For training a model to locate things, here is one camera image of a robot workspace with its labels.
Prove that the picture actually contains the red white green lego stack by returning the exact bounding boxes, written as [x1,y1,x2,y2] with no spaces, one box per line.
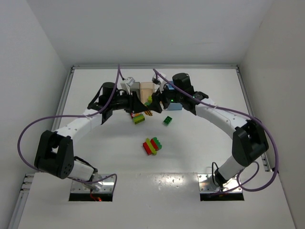
[131,113,145,125]

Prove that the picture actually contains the dark green lego brick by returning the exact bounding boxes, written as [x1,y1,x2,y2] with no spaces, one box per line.
[163,116,173,126]

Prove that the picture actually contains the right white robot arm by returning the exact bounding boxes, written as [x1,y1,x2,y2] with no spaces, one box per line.
[149,73,269,187]

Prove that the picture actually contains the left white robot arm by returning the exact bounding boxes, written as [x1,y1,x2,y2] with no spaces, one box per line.
[34,82,148,185]

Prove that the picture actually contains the blue container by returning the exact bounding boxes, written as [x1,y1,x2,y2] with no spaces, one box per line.
[167,84,183,111]

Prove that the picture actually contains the grey transparent container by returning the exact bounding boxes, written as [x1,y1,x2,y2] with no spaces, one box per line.
[130,82,140,94]

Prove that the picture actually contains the orange transparent container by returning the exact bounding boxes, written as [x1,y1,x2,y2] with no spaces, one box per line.
[140,82,155,104]

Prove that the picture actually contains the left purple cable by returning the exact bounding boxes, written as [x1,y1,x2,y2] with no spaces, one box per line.
[17,63,127,191]

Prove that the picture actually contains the purple cable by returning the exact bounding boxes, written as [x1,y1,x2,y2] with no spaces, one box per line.
[152,68,280,195]
[17,63,127,191]

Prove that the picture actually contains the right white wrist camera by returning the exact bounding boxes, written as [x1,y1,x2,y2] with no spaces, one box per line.
[152,73,168,93]

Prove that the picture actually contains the left aluminium frame rail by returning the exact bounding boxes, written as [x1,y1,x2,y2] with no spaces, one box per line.
[51,66,74,131]

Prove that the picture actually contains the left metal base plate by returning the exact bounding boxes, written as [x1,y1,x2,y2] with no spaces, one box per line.
[71,174,117,194]

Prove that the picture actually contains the metal base plate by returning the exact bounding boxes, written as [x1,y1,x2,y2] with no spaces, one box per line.
[71,174,117,194]
[198,173,243,194]

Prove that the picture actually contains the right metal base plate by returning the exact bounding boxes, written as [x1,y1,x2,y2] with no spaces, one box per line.
[198,173,243,194]

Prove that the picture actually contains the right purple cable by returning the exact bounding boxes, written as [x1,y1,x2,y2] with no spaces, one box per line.
[152,68,280,195]

